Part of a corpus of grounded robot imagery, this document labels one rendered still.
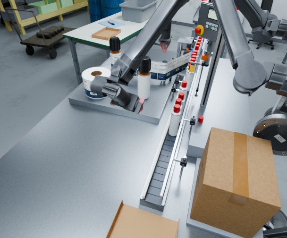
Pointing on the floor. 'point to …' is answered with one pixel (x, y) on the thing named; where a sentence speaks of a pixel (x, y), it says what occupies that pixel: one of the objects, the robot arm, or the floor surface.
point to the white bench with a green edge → (86, 30)
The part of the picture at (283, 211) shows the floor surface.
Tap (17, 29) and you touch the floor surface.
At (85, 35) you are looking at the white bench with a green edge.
